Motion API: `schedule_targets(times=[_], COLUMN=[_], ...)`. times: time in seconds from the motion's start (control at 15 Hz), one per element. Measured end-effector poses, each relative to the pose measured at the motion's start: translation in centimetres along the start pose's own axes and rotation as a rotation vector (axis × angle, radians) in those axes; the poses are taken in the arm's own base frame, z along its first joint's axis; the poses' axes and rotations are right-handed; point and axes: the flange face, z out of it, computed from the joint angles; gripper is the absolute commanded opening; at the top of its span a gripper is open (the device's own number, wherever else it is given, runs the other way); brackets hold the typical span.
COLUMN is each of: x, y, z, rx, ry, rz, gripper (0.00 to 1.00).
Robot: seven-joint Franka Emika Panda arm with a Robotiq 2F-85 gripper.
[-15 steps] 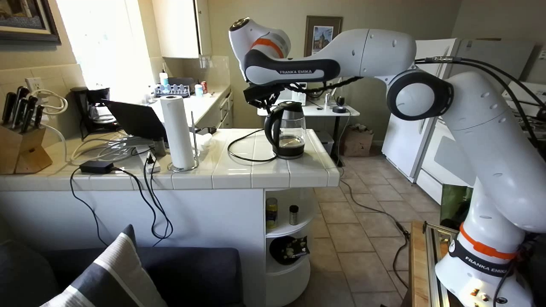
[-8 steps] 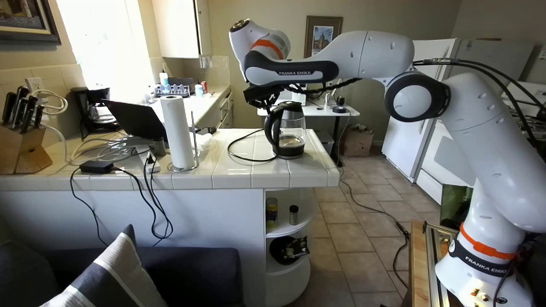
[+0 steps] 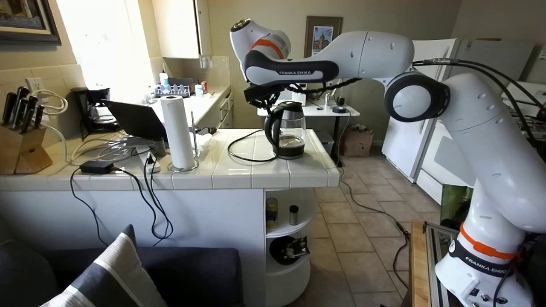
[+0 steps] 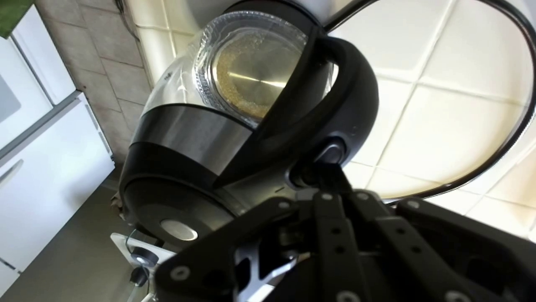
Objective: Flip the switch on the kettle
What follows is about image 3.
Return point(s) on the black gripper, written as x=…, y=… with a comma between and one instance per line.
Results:
x=265, y=95

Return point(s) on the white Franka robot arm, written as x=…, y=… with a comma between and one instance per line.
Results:
x=489, y=170

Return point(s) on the glass electric kettle black base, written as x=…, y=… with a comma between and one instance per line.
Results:
x=287, y=133

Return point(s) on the white kitchen cabinets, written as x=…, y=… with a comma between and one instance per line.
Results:
x=214, y=111

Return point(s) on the metal paper towel holder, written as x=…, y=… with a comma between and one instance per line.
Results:
x=193, y=138

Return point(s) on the dark dish rack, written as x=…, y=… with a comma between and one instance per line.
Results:
x=173, y=90

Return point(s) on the white paper towel roll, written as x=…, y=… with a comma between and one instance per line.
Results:
x=178, y=133

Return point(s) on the brown cardboard box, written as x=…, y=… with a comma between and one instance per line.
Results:
x=359, y=141

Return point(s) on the small dark spice bottle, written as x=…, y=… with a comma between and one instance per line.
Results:
x=294, y=215

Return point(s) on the black open laptop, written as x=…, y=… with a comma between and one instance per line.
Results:
x=137, y=119

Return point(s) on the white refrigerator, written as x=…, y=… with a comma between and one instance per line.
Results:
x=407, y=146

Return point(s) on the white rounded shelf unit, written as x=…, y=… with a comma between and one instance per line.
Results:
x=291, y=249

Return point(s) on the dark bowl with items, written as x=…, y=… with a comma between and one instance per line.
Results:
x=291, y=249

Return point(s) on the black coffee maker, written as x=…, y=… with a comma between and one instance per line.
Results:
x=96, y=111

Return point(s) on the black power adapter brick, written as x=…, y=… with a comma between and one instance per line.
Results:
x=96, y=165

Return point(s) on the dark blue sofa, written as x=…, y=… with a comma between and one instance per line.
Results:
x=193, y=273

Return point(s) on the wooden robot mounting board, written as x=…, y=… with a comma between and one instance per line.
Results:
x=419, y=266

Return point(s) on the blue white striped pillow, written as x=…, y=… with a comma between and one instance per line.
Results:
x=113, y=274

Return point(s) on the wooden knife block with knives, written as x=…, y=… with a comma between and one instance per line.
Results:
x=19, y=145

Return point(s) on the brown framed wall picture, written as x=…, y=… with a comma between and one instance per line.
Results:
x=323, y=34

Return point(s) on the dark framed wall picture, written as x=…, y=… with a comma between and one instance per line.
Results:
x=26, y=19

